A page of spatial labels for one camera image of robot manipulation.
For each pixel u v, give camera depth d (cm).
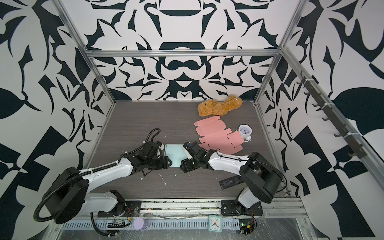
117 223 73
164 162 76
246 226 71
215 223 69
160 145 83
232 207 74
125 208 69
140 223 64
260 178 44
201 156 68
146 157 67
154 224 65
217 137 100
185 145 81
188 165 76
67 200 41
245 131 101
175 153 89
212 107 105
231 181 82
